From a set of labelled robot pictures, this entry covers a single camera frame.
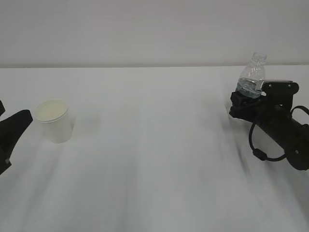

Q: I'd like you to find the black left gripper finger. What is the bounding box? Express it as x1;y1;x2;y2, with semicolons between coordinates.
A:
0;110;33;160

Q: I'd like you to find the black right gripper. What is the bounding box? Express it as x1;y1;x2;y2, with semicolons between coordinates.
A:
229;92;297;128

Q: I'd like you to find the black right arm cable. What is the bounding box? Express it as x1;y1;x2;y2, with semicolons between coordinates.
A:
248;105;309;161

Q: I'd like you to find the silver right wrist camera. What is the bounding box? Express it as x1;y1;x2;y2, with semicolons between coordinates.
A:
255;80;299;96

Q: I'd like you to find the clear water bottle green label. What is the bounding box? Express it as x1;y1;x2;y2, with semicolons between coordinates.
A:
236;52;267;99

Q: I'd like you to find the white paper cup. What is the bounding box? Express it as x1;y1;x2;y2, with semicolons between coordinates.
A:
34;99;72;144

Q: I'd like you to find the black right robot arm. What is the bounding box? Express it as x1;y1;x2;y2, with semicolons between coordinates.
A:
229;92;309;171

